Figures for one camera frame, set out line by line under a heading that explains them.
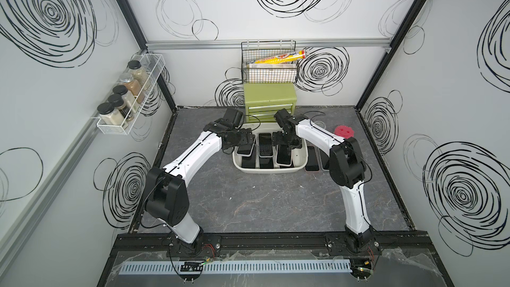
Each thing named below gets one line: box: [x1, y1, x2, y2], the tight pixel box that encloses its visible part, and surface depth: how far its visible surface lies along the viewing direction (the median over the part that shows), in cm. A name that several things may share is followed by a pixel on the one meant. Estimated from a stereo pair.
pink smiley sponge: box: [334, 124, 355, 139], surface depth 107 cm
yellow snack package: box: [251, 49, 307, 65], surface depth 88 cm
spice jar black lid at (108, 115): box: [96, 102, 127, 126], surface depth 63 cm
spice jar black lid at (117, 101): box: [106, 93, 135, 121], surface depth 66 cm
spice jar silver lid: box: [119, 72, 135, 84], surface depth 70 cm
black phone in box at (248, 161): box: [241, 155, 256, 169], surface depth 96 cm
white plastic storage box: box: [232, 122, 309, 175], surface depth 98 cm
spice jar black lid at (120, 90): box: [112, 85, 129, 96], surface depth 68 cm
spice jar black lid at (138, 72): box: [127, 59, 149, 91], surface depth 77 cm
